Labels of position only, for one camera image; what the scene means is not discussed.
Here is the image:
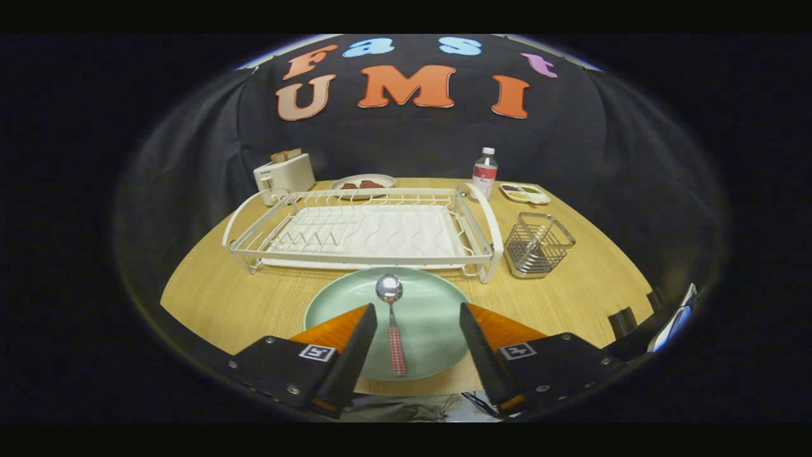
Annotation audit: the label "spoon with red checked handle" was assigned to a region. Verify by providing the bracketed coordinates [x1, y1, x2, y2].
[375, 273, 409, 377]

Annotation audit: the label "white divided sauce dish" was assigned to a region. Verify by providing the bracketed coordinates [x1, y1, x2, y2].
[499, 182, 552, 206]

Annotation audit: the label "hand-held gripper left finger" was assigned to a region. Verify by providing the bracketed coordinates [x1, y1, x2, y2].
[227, 303, 379, 418]

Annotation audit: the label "white wire dish rack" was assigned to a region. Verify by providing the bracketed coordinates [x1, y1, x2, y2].
[221, 183, 506, 285]

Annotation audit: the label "clear bottle with red label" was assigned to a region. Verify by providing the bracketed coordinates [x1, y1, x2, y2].
[471, 147, 499, 201]

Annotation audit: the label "silver wire basket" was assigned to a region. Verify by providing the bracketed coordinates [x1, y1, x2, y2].
[504, 211, 577, 281]

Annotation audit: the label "person's grey trousers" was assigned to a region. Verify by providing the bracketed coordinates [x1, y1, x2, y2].
[341, 393, 465, 423]

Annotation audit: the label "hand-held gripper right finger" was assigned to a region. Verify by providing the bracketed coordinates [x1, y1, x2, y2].
[459, 302, 627, 418]

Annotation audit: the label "pale green plate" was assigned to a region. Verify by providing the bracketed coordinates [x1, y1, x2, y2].
[303, 266, 474, 382]

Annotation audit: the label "white and blue object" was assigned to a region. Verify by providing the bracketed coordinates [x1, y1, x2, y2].
[646, 282, 699, 354]

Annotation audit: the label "white plate with meat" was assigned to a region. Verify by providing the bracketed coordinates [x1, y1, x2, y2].
[329, 173, 397, 199]

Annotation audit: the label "white toaster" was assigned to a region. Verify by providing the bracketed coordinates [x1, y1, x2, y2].
[253, 152, 317, 208]

